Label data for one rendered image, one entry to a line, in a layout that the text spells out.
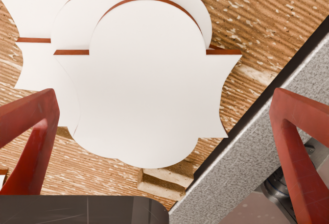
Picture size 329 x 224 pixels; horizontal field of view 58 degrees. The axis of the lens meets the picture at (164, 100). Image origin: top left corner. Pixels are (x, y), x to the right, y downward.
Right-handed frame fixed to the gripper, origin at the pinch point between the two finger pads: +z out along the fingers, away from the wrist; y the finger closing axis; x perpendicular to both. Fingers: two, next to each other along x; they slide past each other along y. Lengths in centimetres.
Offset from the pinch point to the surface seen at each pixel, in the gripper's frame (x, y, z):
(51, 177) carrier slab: 21.7, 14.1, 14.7
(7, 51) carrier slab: 4.5, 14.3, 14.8
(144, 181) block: 19.6, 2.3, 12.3
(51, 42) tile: 1.0, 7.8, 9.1
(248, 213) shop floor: 171, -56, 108
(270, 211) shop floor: 168, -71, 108
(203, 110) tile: 6.2, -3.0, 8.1
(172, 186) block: 21.1, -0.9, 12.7
